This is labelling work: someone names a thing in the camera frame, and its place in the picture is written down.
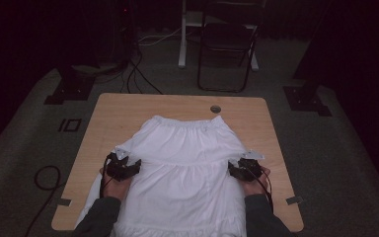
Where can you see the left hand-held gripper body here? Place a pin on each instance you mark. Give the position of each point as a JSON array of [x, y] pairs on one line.
[[116, 168]]

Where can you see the black stand base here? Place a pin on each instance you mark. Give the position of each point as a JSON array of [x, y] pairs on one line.
[[70, 92], [304, 98]]

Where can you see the black floor tape marking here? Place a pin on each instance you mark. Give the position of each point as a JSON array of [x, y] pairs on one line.
[[60, 125]]

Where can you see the person's right hand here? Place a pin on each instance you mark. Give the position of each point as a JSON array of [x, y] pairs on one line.
[[255, 188]]

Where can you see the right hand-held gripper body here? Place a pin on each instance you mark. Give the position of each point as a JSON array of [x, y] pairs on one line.
[[250, 169]]

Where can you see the grey table grommet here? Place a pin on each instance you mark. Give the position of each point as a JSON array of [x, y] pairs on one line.
[[215, 109]]

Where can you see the white skirt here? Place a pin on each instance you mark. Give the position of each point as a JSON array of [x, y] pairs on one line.
[[184, 171]]

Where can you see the white metal stand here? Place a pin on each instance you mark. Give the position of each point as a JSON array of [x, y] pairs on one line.
[[182, 49]]

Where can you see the dark equipment tower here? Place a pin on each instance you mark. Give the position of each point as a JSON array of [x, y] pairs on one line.
[[118, 39]]

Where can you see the person's left hand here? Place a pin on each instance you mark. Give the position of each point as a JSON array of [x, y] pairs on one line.
[[115, 189]]

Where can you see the black folding chair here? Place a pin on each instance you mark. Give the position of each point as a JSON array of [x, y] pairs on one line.
[[227, 36]]

